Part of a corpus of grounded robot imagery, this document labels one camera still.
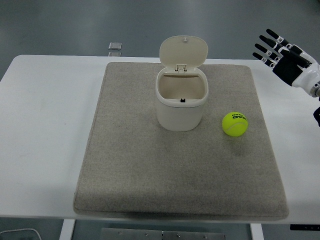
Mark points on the cream bin with hinged lid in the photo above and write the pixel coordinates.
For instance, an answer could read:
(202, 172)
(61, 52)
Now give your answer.
(178, 115)

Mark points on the yellow-green tennis ball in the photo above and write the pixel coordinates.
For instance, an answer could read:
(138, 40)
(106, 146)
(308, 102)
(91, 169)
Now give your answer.
(235, 125)

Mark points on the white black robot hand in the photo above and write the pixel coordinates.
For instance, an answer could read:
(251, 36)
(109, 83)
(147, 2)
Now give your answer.
(287, 68)

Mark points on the white table leg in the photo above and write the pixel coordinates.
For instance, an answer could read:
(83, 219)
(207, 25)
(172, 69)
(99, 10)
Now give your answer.
(256, 232)
(67, 230)

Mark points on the small metal floor plate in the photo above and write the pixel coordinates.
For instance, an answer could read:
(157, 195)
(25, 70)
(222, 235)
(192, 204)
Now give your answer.
(115, 45)
(114, 54)

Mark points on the beige felt mat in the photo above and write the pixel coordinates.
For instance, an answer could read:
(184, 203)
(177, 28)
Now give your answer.
(162, 170)

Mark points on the black table control panel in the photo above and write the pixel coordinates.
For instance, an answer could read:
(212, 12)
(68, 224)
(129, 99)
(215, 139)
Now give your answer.
(305, 227)

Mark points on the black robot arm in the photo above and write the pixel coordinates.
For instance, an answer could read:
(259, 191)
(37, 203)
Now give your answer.
(317, 117)

